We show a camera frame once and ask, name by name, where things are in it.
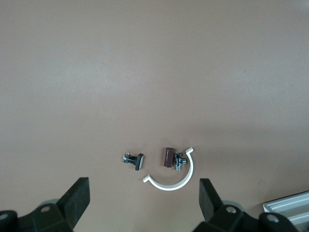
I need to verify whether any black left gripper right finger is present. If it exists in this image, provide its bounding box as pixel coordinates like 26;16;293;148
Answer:
193;178;300;232

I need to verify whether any aluminium frame profile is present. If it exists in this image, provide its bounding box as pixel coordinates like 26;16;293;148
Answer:
262;190;309;232

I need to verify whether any brown cylinder capacitor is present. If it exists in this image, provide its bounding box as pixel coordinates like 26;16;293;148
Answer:
161;146;175;169

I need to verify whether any small chrome valve fitting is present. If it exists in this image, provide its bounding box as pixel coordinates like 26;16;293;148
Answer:
173;152;188;172

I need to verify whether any black square push switch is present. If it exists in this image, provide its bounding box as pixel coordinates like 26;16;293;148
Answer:
122;151;145;171

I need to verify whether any white semicircular pipe clamp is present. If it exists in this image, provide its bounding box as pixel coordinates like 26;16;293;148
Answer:
142;147;195;191

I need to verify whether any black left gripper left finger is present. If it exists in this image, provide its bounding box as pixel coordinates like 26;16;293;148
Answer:
0;177;91;232

